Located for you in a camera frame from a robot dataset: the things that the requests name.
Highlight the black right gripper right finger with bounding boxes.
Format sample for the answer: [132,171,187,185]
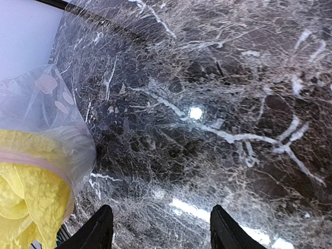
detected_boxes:
[210,205,266,249]

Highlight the napa cabbage toy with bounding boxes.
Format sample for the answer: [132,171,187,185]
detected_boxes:
[1,129,71,248]

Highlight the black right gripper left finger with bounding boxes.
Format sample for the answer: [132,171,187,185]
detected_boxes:
[57,205,114,249]

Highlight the clear dotted zip top bag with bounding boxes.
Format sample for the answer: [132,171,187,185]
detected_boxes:
[1,64,96,219]

